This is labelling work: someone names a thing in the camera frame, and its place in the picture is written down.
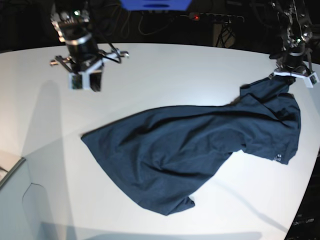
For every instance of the blue plastic bin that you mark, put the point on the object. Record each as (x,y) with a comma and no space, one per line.
(155,5)

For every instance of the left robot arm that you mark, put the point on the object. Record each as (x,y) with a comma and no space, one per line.
(295,32)

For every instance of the black power strip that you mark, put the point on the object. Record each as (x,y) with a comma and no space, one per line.
(215,18)

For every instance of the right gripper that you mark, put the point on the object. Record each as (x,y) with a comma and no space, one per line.
(85,55)

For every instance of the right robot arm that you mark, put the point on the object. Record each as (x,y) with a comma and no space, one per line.
(71,20)

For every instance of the dark blue t-shirt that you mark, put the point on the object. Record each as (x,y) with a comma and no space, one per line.
(159,157)

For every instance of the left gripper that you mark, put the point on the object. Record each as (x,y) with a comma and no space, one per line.
(293,61)

